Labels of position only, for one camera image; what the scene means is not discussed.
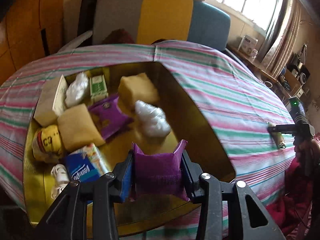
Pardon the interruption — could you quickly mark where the white plastic bag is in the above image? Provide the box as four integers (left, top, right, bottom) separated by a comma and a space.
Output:
135, 100, 172, 138
65, 72, 89, 108

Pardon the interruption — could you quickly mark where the striped tablecloth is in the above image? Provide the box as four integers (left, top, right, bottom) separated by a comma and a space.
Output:
0, 40, 304, 238

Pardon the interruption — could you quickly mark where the cream carton with text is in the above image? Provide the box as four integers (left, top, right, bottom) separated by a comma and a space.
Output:
34, 74, 68, 127

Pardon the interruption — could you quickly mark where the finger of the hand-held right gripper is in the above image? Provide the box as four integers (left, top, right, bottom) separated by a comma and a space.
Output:
267, 125, 297, 134

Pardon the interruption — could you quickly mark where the dark red cloth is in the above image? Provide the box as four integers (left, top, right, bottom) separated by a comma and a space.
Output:
265, 135, 320, 240

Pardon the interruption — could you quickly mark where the wooden wardrobe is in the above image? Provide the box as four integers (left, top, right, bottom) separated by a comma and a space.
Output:
0, 0, 66, 81

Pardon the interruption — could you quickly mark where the person's right hand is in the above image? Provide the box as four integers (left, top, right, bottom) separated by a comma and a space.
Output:
294, 138, 320, 177

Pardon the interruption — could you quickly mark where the blue tissue packet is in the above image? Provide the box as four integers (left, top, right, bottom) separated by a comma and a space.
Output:
64, 143, 110, 183

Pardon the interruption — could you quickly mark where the wooden side table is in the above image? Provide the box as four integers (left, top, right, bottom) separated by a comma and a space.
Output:
226, 45, 278, 83

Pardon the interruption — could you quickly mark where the white cardboard box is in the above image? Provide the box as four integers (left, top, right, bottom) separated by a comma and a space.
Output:
237, 35, 259, 52

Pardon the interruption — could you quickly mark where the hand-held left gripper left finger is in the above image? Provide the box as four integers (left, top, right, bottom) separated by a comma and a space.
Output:
35, 150, 134, 240

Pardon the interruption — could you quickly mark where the gold cardboard box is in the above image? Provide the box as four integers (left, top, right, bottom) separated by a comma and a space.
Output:
22, 61, 237, 238

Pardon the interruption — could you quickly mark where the dark brown cushion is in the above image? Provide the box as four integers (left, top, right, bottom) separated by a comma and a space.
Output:
102, 29, 136, 45

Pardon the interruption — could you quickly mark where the purple snack packet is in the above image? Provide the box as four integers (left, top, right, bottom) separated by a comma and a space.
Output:
89, 94, 134, 140
132, 139, 190, 202

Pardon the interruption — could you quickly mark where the window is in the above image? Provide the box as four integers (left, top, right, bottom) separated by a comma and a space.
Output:
207, 0, 283, 31

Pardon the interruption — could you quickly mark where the grey yellow blue armchair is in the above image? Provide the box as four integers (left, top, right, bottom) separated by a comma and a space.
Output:
59, 0, 250, 63

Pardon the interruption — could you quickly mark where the yellow sponge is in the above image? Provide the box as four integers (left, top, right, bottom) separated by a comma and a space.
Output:
57, 104, 106, 152
117, 72, 160, 113

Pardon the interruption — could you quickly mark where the black speaker set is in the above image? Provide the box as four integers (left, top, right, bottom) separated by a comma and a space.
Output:
287, 55, 311, 83

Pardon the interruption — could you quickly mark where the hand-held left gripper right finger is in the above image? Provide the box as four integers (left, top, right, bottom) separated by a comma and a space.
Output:
180, 150, 287, 240

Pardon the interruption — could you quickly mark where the yellow snack packet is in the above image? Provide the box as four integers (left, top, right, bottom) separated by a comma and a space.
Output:
32, 124, 66, 162

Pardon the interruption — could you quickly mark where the small green carton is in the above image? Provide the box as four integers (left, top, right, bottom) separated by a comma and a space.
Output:
89, 74, 109, 102

